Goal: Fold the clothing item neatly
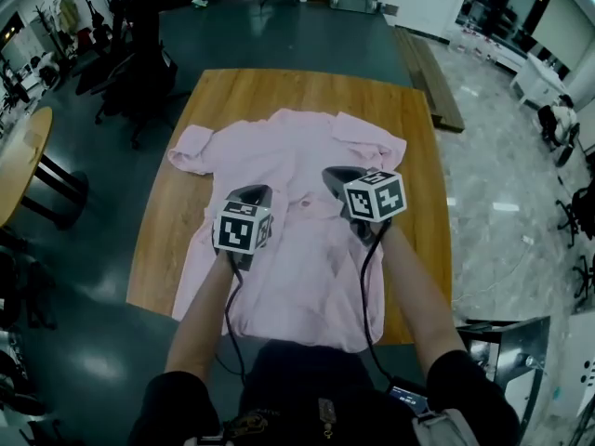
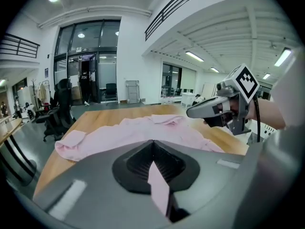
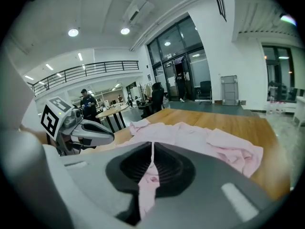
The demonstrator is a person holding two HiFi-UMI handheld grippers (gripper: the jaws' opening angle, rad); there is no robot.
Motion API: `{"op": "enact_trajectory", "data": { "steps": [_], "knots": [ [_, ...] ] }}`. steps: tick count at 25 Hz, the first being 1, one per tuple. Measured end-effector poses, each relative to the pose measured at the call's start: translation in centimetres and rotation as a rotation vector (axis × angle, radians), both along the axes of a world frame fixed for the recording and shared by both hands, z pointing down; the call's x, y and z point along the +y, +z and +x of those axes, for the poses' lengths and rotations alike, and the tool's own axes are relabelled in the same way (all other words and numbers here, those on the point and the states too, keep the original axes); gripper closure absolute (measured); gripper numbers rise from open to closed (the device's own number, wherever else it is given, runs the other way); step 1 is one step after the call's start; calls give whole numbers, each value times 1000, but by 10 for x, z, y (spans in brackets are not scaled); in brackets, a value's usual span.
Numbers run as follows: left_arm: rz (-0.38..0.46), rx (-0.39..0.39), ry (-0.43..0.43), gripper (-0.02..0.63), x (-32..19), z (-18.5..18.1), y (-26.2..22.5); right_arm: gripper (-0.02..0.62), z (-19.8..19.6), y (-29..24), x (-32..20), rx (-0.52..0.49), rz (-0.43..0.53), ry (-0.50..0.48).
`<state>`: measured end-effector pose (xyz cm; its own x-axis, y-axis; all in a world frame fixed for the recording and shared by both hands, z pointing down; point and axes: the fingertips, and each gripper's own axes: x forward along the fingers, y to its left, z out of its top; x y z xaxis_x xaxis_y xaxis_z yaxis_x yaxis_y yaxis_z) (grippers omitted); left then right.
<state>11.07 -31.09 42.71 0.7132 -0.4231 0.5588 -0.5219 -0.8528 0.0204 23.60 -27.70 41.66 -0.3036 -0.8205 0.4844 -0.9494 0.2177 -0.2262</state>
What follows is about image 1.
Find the black scooter with white cover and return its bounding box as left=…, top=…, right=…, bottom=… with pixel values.
left=536, top=93, right=582, bottom=166

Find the clothes rack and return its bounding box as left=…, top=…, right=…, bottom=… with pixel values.
left=53, top=0, right=94, bottom=46

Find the white power strip cable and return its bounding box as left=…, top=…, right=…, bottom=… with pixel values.
left=453, top=246, right=536, bottom=304

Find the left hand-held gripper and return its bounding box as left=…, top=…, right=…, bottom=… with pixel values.
left=212, top=183, right=274, bottom=271

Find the pink shirt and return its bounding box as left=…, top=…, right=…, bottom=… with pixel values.
left=166, top=108, right=408, bottom=353

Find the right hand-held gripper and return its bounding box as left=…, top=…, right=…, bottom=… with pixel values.
left=322, top=165, right=408, bottom=245

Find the black frame table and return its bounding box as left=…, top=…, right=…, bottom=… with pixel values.
left=457, top=316, right=552, bottom=431

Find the white cabinet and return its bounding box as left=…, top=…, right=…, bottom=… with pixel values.
left=510, top=52, right=577, bottom=111

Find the black screen device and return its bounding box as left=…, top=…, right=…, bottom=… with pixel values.
left=388, top=376, right=431, bottom=417

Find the person's black t-shirt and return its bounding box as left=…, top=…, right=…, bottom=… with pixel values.
left=127, top=339, right=520, bottom=446

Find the person's left forearm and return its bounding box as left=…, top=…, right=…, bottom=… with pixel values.
left=165, top=253, right=243, bottom=383

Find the round wooden table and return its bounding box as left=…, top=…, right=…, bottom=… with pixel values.
left=0, top=106, right=89, bottom=231

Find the person's right forearm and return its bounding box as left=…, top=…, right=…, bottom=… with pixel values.
left=380, top=223, right=466, bottom=374

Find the wooden coat rack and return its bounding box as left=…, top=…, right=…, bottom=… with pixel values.
left=34, top=5, right=61, bottom=64

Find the dark wooden platform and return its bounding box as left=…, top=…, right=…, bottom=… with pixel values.
left=392, top=25, right=466, bottom=134

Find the white panel box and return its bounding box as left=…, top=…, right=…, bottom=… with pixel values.
left=564, top=311, right=595, bottom=417

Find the metal keychain pendant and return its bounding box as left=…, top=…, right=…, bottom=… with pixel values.
left=318, top=397, right=338, bottom=440

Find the black ergonomic chair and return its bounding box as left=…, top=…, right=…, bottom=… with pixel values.
left=73, top=0, right=180, bottom=151

